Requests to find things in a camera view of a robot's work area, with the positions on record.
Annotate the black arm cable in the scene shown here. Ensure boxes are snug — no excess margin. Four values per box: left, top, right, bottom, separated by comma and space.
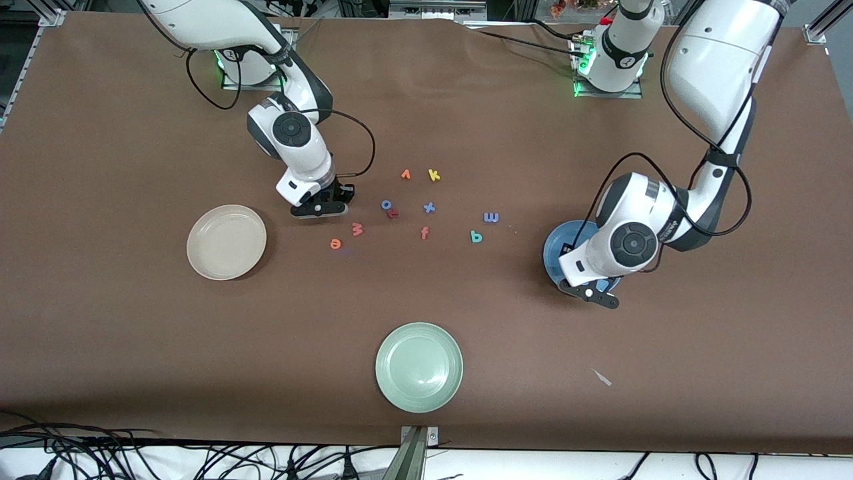
585, 0, 777, 274
137, 0, 376, 179

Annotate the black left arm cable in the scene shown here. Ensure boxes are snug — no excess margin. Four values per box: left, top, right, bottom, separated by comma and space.
585, 0, 777, 274

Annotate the blue round plate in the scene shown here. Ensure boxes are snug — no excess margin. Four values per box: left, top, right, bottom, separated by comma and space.
543, 220, 624, 294

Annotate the brown paper table cover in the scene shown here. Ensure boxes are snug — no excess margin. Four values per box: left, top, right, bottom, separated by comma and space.
0, 10, 853, 454

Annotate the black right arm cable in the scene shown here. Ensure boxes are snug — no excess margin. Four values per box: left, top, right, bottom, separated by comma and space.
137, 0, 376, 179

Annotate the black cable on table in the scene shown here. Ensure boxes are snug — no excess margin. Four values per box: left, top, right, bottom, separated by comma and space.
466, 27, 580, 55
530, 19, 588, 42

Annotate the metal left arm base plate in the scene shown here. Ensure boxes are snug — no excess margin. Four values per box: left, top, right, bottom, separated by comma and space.
572, 79, 644, 100

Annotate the aluminium frame profile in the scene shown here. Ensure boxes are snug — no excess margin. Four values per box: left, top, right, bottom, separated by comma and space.
389, 0, 488, 21
0, 5, 69, 131
803, 0, 853, 46

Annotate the beige round plate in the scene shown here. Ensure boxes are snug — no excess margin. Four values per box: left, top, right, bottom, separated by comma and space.
187, 204, 267, 281

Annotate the pale green round plate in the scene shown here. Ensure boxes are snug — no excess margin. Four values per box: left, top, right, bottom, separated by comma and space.
375, 322, 464, 413

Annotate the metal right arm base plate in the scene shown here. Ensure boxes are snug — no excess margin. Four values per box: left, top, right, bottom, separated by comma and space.
220, 63, 294, 91

